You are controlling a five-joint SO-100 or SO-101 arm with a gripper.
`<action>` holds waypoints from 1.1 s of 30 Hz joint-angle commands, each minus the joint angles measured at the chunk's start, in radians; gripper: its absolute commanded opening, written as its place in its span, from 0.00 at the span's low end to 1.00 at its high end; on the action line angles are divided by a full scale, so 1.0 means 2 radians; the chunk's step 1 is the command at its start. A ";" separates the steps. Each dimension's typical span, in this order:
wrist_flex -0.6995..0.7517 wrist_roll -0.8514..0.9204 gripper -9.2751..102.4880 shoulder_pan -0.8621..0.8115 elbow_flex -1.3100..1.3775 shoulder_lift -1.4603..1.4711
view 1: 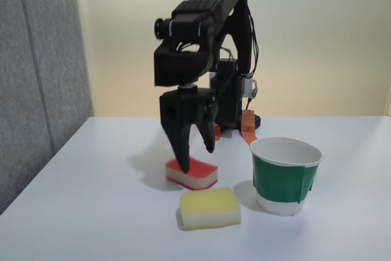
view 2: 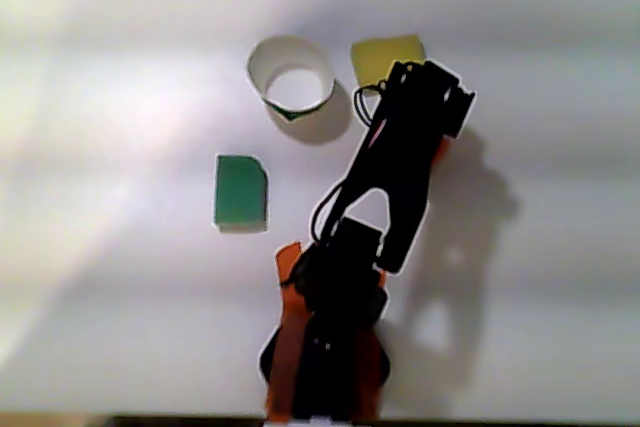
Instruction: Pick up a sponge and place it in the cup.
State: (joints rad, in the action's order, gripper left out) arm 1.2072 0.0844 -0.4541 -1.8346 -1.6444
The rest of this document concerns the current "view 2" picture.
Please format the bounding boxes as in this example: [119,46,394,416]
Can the yellow sponge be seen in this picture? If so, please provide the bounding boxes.
[349,34,426,87]

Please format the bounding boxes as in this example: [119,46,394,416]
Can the white paper cup green band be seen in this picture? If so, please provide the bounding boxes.
[245,35,335,123]

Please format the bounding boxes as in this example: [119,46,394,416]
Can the green sponge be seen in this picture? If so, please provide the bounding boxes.
[213,152,270,234]

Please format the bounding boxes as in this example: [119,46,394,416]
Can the black cable bundle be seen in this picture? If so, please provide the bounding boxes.
[308,77,390,244]

